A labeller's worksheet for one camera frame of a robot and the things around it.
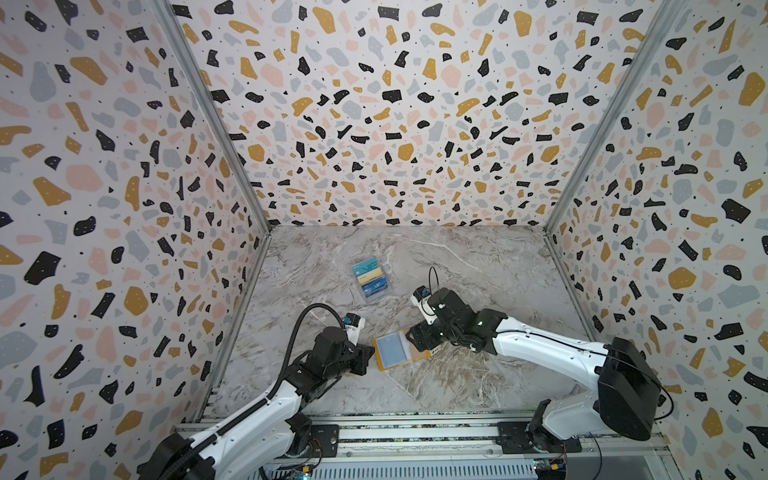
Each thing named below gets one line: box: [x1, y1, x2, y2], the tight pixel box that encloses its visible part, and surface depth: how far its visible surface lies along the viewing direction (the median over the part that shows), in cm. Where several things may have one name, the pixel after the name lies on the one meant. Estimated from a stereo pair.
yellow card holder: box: [372, 330, 431, 371], surface depth 90 cm
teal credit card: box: [352, 257, 379, 277], surface depth 104 cm
